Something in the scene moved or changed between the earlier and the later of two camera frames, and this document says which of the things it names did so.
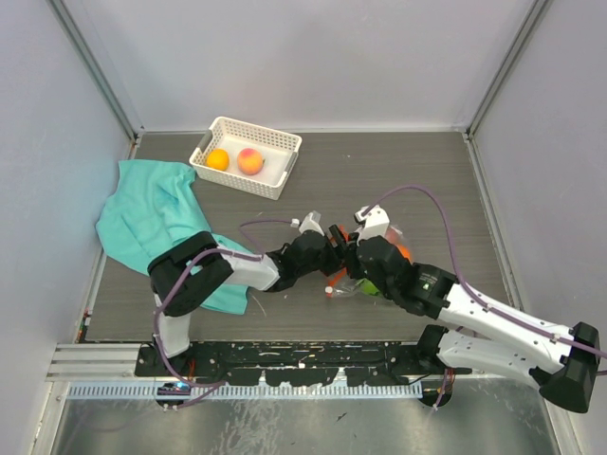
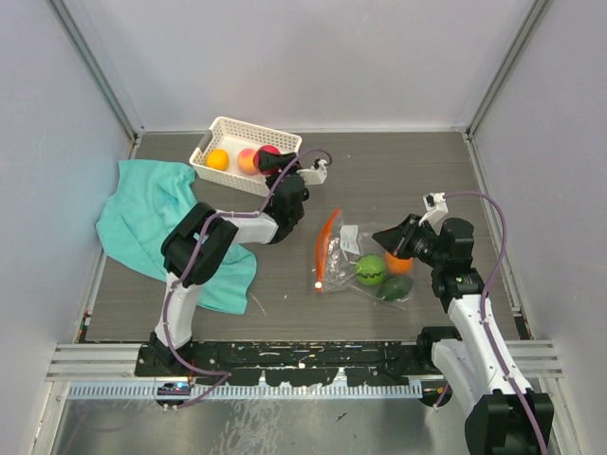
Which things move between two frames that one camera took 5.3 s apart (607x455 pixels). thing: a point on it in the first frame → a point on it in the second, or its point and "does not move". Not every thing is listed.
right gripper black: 351,264 → 396,240
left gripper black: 336,260 → 267,160
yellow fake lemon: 217,158 does not move
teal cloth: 152,203 does not move
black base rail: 367,364 does not move
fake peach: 250,161 does not move
